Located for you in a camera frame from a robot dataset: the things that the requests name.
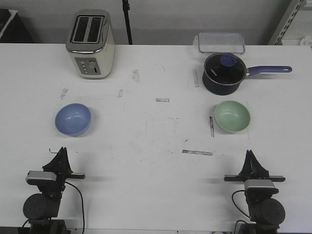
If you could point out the dark blue saucepan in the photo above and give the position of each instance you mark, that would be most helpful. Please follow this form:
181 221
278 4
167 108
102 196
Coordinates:
222 90

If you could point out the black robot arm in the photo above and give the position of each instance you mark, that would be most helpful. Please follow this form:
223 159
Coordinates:
265 213
41 209

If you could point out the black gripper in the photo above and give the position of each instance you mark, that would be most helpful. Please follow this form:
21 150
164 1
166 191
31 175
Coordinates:
55 189
251 166

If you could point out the clear plastic food container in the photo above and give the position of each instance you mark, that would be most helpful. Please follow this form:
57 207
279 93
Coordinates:
213 42

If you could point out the grey metal shelf rack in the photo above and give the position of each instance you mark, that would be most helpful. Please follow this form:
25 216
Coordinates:
295 24

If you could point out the glass lid with blue knob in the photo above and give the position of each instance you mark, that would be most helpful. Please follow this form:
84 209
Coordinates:
225 68

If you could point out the cream two-slot toaster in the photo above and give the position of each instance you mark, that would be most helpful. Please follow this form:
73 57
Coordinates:
90 43

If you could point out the black tripod pole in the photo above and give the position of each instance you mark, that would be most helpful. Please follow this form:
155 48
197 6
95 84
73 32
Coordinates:
126 8

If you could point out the green bowl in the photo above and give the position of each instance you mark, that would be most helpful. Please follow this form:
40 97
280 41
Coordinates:
232 116

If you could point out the blue bowl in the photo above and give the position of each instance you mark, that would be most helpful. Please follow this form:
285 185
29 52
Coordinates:
73 119

